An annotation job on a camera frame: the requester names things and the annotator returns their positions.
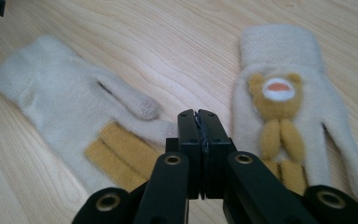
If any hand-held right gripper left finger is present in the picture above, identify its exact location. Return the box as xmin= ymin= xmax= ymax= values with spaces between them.
xmin=165 ymin=108 xmax=205 ymax=200

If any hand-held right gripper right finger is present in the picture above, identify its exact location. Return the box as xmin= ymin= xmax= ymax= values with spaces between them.
xmin=198 ymin=109 xmax=237 ymax=200

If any cream knit glove bear patch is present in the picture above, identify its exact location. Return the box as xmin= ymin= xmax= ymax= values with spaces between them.
xmin=231 ymin=23 xmax=358 ymax=216

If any orange food item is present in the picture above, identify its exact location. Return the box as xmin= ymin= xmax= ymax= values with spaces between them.
xmin=0 ymin=35 xmax=180 ymax=194

